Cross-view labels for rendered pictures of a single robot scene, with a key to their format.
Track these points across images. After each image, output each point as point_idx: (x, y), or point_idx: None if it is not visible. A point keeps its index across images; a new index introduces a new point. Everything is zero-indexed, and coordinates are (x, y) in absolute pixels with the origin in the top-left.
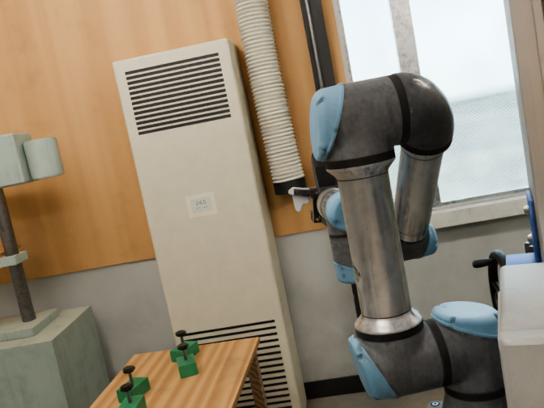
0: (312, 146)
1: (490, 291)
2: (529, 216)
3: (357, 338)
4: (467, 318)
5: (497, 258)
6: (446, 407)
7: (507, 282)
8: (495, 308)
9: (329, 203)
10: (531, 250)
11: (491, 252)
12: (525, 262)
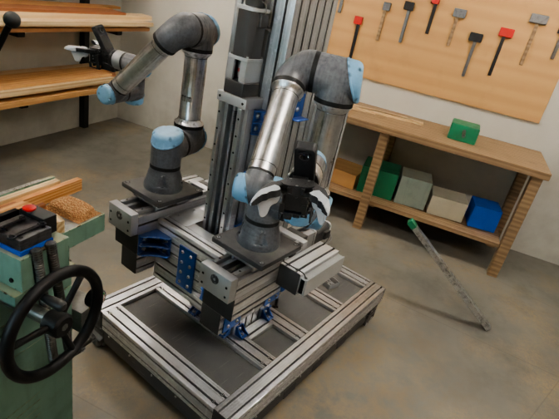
0: (359, 96)
1: (13, 360)
2: (302, 100)
3: (328, 197)
4: (278, 176)
5: (70, 272)
6: (279, 230)
7: None
8: (21, 371)
9: (324, 158)
10: (56, 246)
11: (46, 286)
12: (299, 117)
